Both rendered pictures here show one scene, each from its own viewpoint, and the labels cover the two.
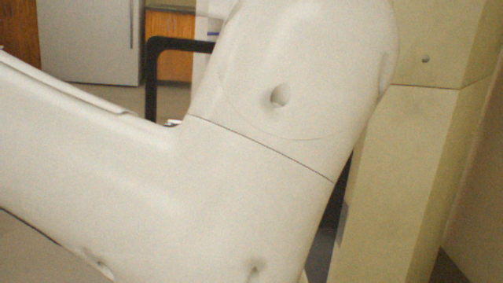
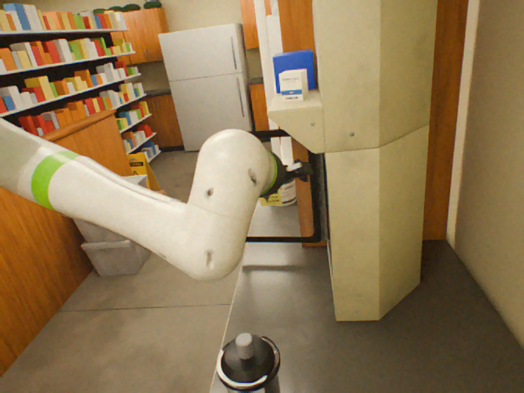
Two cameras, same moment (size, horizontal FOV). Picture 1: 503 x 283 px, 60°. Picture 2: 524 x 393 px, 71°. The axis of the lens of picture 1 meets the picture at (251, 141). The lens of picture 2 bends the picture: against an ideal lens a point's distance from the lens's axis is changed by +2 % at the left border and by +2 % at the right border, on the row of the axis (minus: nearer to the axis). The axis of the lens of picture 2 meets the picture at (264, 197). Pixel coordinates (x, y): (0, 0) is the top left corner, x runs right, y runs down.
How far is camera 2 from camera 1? 34 cm
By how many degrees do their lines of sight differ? 16
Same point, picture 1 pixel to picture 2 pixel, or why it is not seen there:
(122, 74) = not seen: hidden behind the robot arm
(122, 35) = (235, 108)
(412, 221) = (372, 228)
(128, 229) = (169, 244)
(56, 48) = (190, 127)
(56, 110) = (145, 204)
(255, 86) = (202, 189)
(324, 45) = (222, 171)
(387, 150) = (343, 189)
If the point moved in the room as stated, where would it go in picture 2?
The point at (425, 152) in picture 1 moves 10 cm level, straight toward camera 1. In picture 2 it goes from (368, 186) to (348, 206)
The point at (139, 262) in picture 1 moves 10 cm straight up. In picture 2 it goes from (174, 255) to (157, 193)
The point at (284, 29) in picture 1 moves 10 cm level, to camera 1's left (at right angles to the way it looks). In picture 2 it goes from (208, 168) to (145, 170)
